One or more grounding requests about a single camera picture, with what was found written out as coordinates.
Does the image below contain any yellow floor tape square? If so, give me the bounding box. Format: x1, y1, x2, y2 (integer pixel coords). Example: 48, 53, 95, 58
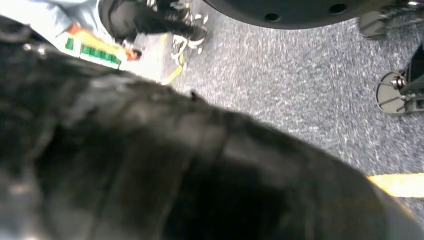
160, 33, 187, 86
366, 173, 424, 199

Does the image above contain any chrome swivel stool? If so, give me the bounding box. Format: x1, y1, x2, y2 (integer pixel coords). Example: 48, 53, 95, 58
168, 31, 207, 64

